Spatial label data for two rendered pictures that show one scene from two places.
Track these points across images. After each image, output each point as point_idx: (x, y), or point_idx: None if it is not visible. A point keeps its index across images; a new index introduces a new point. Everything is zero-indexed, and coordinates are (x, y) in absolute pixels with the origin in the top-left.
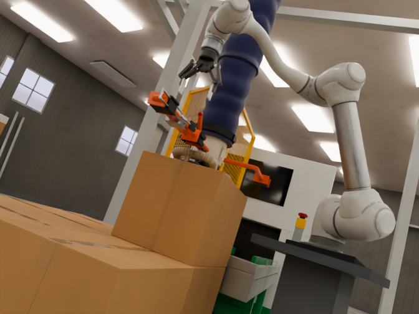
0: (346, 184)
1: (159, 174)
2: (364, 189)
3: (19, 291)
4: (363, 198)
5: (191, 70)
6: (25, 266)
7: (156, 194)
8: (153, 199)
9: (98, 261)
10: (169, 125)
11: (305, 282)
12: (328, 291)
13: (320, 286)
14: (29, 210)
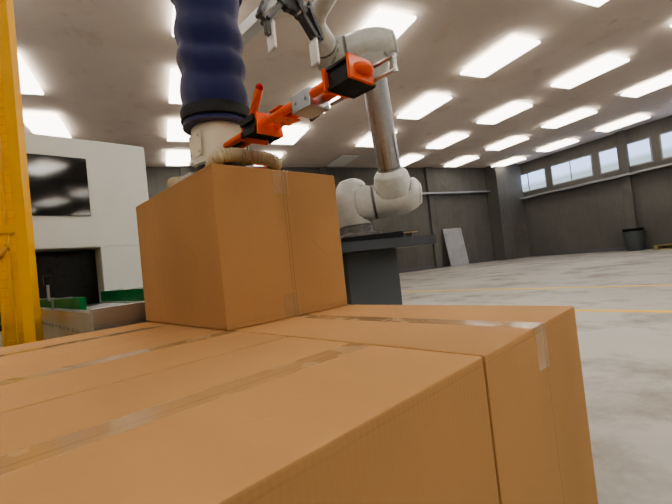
0: (386, 166)
1: (258, 200)
2: (400, 167)
3: (541, 418)
4: (406, 176)
5: (277, 5)
6: (534, 383)
7: (268, 233)
8: (267, 244)
9: (565, 312)
10: (297, 113)
11: (372, 271)
12: (392, 269)
13: (385, 268)
14: (162, 372)
